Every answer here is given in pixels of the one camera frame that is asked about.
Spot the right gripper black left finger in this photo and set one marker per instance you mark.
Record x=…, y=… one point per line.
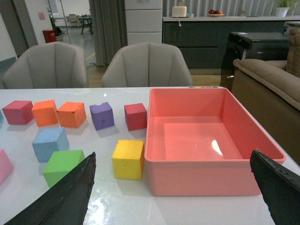
x=65, y=203

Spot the left grey chair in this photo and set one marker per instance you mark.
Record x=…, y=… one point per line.
x=48, y=66

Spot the left orange foam cube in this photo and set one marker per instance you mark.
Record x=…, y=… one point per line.
x=45, y=113

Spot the notched purple foam cube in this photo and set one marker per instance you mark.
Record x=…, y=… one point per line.
x=102, y=116

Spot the orange foam cube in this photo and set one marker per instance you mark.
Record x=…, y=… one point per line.
x=45, y=113
x=72, y=114

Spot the black appliance box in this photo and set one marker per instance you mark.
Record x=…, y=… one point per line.
x=251, y=45

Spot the red trash bin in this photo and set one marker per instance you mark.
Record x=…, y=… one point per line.
x=49, y=36

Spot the red foam cube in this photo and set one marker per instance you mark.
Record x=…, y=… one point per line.
x=19, y=112
x=135, y=116

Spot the right red foam cube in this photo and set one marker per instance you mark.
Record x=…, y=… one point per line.
x=135, y=116

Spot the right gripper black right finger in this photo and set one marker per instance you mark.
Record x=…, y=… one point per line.
x=280, y=188

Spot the dark grey counter cabinet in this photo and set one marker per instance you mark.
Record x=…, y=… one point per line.
x=203, y=40

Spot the pink plastic bin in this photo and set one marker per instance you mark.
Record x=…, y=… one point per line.
x=199, y=142

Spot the white toaster appliance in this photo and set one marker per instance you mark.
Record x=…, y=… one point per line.
x=179, y=11

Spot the white drawer cabinet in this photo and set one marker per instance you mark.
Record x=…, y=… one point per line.
x=144, y=21

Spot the right orange foam cube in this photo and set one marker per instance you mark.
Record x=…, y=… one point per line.
x=72, y=114

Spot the grey curtain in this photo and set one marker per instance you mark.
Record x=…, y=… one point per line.
x=109, y=29

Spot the fruit bowl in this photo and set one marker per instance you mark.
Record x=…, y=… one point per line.
x=215, y=13

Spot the potted plant white pot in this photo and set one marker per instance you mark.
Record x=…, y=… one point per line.
x=282, y=6

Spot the left red foam cube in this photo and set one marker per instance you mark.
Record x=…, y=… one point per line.
x=19, y=112

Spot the green foam cube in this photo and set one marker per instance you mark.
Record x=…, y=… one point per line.
x=60, y=164

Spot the right grey chair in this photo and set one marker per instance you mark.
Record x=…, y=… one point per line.
x=147, y=65

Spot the blue foam cube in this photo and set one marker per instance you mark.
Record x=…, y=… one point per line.
x=49, y=140

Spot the beige sofa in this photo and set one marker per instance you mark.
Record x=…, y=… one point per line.
x=270, y=91

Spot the grey chair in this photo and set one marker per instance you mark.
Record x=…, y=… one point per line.
x=147, y=65
x=48, y=66

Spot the yellow foam cube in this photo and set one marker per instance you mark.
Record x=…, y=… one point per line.
x=128, y=159

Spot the pink foam cube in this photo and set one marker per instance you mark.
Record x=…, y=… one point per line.
x=6, y=166

